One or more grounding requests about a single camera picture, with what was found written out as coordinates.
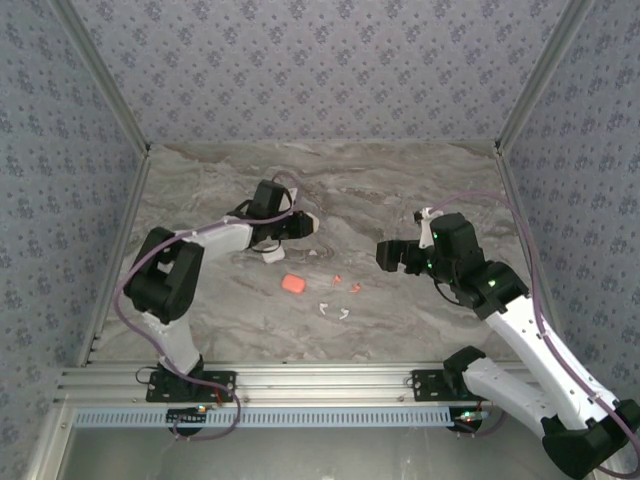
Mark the pink earbud charging case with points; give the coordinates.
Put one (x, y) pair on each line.
(293, 284)

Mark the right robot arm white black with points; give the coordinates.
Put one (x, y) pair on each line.
(525, 350)

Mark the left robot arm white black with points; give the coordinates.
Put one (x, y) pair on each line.
(170, 280)

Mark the small black controller board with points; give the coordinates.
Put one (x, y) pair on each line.
(470, 417)
(187, 417)

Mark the grey metal base panel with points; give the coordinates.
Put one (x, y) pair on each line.
(320, 455)

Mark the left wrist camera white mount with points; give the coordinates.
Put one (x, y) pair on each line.
(293, 200)

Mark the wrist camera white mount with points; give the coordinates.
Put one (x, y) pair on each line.
(293, 200)
(426, 235)

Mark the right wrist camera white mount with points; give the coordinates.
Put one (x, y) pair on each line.
(426, 235)

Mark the aluminium side frame rail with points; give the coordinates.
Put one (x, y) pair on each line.
(131, 200)
(507, 175)

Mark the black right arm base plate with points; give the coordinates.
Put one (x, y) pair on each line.
(430, 385)

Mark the aluminium corner frame post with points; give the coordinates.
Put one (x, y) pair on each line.
(102, 75)
(541, 75)

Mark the aluminium front mounting rail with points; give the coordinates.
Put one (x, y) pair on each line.
(320, 382)

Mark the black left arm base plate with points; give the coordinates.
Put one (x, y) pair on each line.
(220, 387)

